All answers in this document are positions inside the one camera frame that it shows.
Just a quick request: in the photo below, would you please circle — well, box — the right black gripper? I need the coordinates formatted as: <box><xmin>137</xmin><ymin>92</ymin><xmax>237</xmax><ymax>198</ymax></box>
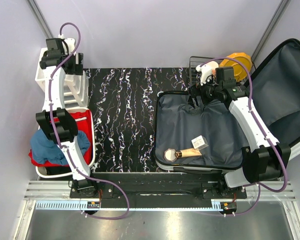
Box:
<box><xmin>186</xmin><ymin>74</ymin><xmax>222</xmax><ymax>109</ymax></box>

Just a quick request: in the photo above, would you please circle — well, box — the black white space suitcase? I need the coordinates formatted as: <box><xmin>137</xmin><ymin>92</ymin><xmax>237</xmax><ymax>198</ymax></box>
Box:
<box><xmin>154</xmin><ymin>38</ymin><xmax>300</xmax><ymax>174</ymax></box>

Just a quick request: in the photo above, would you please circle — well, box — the red cloth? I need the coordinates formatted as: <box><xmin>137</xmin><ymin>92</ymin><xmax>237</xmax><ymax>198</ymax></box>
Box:
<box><xmin>28</xmin><ymin>110</ymin><xmax>92</xmax><ymax>167</ymax></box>

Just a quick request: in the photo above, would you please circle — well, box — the blue cloth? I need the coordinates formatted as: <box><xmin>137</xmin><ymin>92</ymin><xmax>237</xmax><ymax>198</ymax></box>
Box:
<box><xmin>29</xmin><ymin>128</ymin><xmax>91</xmax><ymax>166</ymax></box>

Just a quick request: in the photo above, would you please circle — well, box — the white plastic basin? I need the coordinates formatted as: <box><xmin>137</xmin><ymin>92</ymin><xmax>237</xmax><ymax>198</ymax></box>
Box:
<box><xmin>28</xmin><ymin>107</ymin><xmax>96</xmax><ymax>179</ymax></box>

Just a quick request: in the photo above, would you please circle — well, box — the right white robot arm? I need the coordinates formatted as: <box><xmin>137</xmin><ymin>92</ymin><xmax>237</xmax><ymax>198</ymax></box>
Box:
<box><xmin>189</xmin><ymin>61</ymin><xmax>291</xmax><ymax>199</ymax></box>

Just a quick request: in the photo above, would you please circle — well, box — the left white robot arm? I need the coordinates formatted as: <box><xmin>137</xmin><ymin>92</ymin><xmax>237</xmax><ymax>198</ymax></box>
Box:
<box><xmin>35</xmin><ymin>37</ymin><xmax>91</xmax><ymax>183</ymax></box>

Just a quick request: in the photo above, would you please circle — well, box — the white drawer organizer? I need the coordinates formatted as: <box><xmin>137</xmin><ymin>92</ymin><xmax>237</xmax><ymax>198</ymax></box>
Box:
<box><xmin>35</xmin><ymin>47</ymin><xmax>89</xmax><ymax>109</ymax></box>

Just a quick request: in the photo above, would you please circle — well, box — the yellow round plate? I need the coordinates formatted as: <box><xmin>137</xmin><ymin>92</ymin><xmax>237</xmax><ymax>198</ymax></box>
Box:
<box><xmin>219</xmin><ymin>52</ymin><xmax>253</xmax><ymax>82</ymax></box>

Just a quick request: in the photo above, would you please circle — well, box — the grey square box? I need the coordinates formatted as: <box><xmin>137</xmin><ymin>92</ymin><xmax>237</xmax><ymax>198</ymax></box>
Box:
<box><xmin>191</xmin><ymin>135</ymin><xmax>209</xmax><ymax>151</ymax></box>

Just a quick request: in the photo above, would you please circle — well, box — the cream gold tube bottle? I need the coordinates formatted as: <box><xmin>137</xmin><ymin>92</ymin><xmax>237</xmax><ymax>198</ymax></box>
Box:
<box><xmin>174</xmin><ymin>148</ymin><xmax>202</xmax><ymax>159</ymax></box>

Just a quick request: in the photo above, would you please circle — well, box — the black wire dish rack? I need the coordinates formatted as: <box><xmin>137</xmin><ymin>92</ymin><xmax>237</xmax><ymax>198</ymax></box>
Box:
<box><xmin>188</xmin><ymin>56</ymin><xmax>256</xmax><ymax>86</ymax></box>

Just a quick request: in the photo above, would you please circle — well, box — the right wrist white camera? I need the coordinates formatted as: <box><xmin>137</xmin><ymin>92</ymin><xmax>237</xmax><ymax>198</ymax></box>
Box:
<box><xmin>195</xmin><ymin>61</ymin><xmax>219</xmax><ymax>86</ymax></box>

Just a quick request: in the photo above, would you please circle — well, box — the wrist white camera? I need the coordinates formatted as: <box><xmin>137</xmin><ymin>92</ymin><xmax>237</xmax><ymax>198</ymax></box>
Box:
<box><xmin>58</xmin><ymin>34</ymin><xmax>76</xmax><ymax>55</ymax></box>
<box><xmin>195</xmin><ymin>61</ymin><xmax>219</xmax><ymax>86</ymax></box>

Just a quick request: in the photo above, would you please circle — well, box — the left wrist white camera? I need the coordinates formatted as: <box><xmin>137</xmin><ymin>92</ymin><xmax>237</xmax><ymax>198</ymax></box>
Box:
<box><xmin>58</xmin><ymin>34</ymin><xmax>76</xmax><ymax>55</ymax></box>

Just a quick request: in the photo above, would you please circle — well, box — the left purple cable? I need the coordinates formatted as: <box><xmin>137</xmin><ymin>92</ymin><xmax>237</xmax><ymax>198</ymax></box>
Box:
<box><xmin>48</xmin><ymin>22</ymin><xmax>130</xmax><ymax>221</ymax></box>

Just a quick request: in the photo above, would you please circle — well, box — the purple cable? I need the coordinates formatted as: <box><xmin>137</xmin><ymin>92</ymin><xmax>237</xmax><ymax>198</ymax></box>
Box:
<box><xmin>48</xmin><ymin>22</ymin><xmax>130</xmax><ymax>221</ymax></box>
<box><xmin>199</xmin><ymin>57</ymin><xmax>289</xmax><ymax>216</ymax></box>

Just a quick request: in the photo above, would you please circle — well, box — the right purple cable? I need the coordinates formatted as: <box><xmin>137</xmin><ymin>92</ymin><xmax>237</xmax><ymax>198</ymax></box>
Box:
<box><xmin>199</xmin><ymin>57</ymin><xmax>289</xmax><ymax>216</ymax></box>

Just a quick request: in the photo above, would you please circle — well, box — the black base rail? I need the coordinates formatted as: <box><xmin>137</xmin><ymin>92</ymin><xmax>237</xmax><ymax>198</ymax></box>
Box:
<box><xmin>69</xmin><ymin>171</ymin><xmax>248</xmax><ymax>202</ymax></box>

